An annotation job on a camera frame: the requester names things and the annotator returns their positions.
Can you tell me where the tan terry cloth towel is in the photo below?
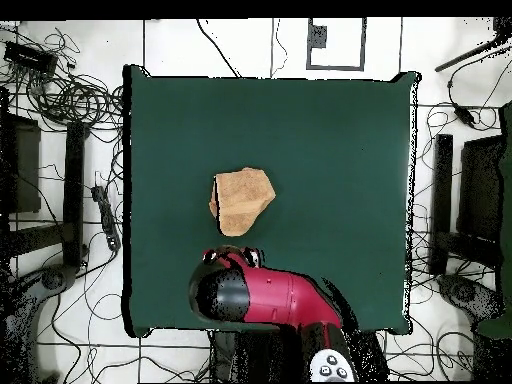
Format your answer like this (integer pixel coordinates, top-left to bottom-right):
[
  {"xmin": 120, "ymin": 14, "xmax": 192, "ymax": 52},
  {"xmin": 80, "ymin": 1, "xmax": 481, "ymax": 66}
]
[{"xmin": 208, "ymin": 166, "xmax": 277, "ymax": 238}]

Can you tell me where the black flat panel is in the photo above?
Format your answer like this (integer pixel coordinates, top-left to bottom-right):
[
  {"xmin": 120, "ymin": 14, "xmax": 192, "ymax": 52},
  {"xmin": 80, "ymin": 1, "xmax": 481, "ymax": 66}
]
[
  {"xmin": 0, "ymin": 113, "xmax": 42, "ymax": 215},
  {"xmin": 457, "ymin": 134, "xmax": 506, "ymax": 243}
]

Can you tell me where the dark green table cloth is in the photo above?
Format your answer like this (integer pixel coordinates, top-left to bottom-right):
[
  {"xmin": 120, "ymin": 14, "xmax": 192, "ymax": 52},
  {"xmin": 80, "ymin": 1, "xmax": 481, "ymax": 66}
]
[{"xmin": 121, "ymin": 63, "xmax": 419, "ymax": 339}]

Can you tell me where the black power strip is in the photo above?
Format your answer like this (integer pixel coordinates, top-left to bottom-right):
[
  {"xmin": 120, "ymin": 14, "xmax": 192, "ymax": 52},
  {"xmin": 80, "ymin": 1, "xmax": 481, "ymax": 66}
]
[{"xmin": 90, "ymin": 184, "xmax": 122, "ymax": 252}]

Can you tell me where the black stand bar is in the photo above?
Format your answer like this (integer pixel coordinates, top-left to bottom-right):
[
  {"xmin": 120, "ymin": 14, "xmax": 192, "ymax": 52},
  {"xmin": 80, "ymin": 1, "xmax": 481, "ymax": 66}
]
[
  {"xmin": 62, "ymin": 120, "xmax": 87, "ymax": 268},
  {"xmin": 429, "ymin": 133, "xmax": 455, "ymax": 275}
]

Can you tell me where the grey swivel chair base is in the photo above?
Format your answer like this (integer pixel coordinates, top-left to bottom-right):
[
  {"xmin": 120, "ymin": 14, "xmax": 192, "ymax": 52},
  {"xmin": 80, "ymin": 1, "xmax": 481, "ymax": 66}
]
[
  {"xmin": 0, "ymin": 263, "xmax": 81, "ymax": 383},
  {"xmin": 436, "ymin": 273, "xmax": 506, "ymax": 325}
]

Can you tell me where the dark grey square plate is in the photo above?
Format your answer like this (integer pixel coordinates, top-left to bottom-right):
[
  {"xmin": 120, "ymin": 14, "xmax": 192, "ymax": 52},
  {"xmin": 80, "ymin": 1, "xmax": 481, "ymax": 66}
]
[{"xmin": 309, "ymin": 24, "xmax": 328, "ymax": 49}]

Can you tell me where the black power adapter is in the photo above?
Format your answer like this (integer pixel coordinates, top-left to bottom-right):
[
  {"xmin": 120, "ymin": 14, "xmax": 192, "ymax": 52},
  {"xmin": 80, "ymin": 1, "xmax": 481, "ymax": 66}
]
[{"xmin": 452, "ymin": 102, "xmax": 477, "ymax": 128}]

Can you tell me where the black tripod leg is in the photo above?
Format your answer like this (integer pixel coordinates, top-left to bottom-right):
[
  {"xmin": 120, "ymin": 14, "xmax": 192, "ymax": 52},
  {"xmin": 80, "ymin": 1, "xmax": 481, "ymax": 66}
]
[{"xmin": 434, "ymin": 17, "xmax": 512, "ymax": 74}]

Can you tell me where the black box device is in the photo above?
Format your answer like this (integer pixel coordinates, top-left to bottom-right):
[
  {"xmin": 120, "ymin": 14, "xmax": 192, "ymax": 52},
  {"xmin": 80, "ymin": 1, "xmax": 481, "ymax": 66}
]
[{"xmin": 3, "ymin": 40, "xmax": 59, "ymax": 77}]

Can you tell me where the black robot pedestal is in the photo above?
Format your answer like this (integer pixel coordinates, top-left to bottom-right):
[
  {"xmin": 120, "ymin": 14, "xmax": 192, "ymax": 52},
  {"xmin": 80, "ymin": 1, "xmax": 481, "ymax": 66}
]
[{"xmin": 209, "ymin": 329, "xmax": 313, "ymax": 383}]

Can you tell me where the grey square floor frame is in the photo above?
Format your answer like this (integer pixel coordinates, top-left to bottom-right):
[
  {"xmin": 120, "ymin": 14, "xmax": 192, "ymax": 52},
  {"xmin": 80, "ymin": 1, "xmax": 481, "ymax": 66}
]
[{"xmin": 306, "ymin": 17, "xmax": 367, "ymax": 72}]

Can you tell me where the black cable tangle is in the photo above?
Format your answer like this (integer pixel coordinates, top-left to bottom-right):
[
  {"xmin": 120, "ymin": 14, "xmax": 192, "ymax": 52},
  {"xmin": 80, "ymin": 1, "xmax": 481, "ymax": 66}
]
[{"xmin": 23, "ymin": 27, "xmax": 125, "ymax": 133}]

